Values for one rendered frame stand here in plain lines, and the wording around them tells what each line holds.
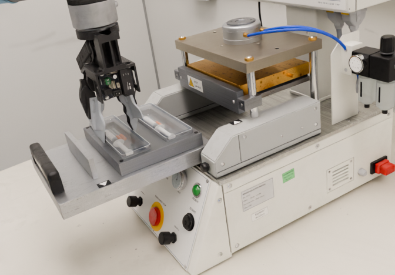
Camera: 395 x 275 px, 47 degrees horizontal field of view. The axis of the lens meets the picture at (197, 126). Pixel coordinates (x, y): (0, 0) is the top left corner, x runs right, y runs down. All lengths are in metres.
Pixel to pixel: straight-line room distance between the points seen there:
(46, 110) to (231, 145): 1.67
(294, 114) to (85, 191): 0.40
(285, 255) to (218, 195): 0.19
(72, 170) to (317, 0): 0.57
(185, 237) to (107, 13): 0.43
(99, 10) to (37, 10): 1.55
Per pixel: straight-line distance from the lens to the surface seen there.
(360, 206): 1.05
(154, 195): 1.01
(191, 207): 0.88
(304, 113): 0.89
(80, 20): 0.76
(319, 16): 1.03
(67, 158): 0.91
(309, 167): 0.95
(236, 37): 0.93
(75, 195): 0.78
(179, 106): 1.05
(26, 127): 2.38
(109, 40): 0.75
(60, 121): 2.42
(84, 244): 1.05
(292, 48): 0.87
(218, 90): 0.89
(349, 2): 0.92
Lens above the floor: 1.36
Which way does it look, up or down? 25 degrees down
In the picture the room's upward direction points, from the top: 9 degrees counter-clockwise
